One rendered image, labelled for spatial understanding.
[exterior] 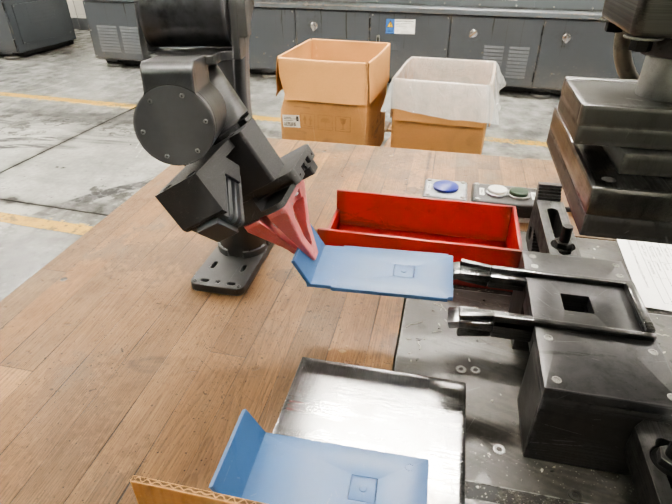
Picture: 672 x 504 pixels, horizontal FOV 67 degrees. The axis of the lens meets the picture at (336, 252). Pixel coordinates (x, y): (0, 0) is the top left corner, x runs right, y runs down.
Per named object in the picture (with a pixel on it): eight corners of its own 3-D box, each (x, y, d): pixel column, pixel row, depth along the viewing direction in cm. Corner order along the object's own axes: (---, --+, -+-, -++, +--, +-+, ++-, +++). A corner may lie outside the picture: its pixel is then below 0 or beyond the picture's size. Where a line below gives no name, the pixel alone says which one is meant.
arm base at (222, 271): (287, 171, 75) (241, 167, 76) (235, 241, 58) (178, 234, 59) (289, 219, 79) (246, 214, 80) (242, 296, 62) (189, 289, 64)
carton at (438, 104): (400, 133, 334) (406, 52, 307) (495, 142, 319) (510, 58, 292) (377, 175, 277) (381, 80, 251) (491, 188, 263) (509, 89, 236)
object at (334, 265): (309, 246, 56) (307, 223, 54) (452, 258, 53) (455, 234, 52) (292, 285, 50) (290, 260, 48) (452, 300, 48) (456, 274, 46)
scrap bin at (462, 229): (337, 224, 78) (337, 188, 74) (508, 243, 73) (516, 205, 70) (317, 268, 68) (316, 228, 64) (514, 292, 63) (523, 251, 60)
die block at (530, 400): (507, 311, 60) (520, 258, 56) (599, 323, 58) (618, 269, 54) (522, 457, 43) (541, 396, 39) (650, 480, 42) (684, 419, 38)
